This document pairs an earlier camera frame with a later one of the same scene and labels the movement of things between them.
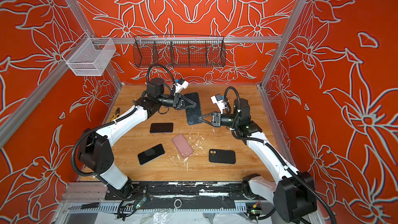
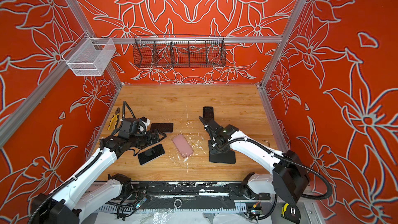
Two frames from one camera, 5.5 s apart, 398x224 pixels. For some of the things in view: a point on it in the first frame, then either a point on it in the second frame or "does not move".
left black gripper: [177, 101] → [154, 139]
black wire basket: [180, 51] does not move
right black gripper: [215, 119] → [211, 141]
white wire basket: [92, 57] does not move
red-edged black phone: [161, 127] does not move
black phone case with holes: [222, 156] does not move
